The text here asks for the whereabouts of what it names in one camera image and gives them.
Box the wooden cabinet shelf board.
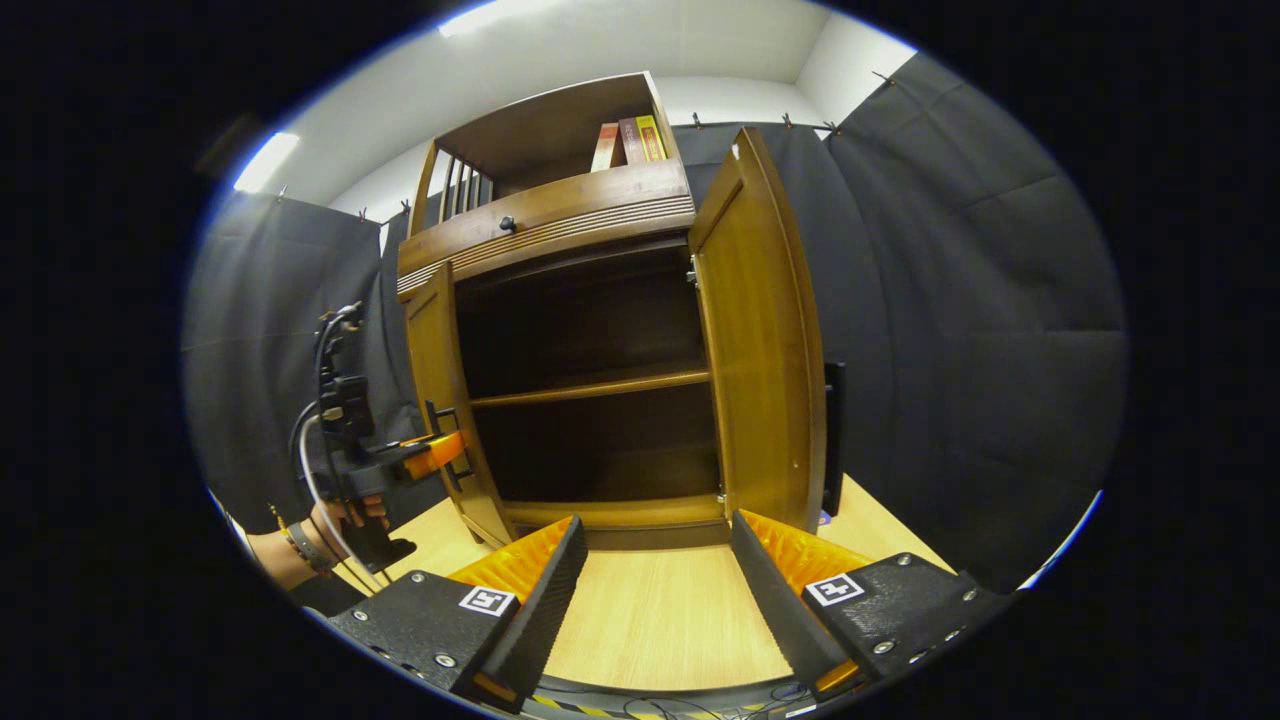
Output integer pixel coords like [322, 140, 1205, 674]
[468, 365, 711, 408]

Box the wrist bracelet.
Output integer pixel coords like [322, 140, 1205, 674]
[268, 503, 336, 576]

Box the wooden cabinet drawer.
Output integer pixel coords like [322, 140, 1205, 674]
[397, 160, 696, 304]

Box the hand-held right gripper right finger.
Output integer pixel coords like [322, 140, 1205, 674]
[730, 508, 1013, 704]

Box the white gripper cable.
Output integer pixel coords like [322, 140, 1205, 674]
[297, 415, 386, 596]

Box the small ceiling light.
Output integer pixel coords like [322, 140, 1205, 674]
[232, 132, 301, 194]

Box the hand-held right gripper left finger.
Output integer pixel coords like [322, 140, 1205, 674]
[328, 514, 589, 713]

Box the black backdrop cloth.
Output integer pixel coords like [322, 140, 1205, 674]
[180, 50, 1131, 596]

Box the wooden double-door shoe cabinet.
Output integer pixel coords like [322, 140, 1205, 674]
[397, 70, 731, 551]

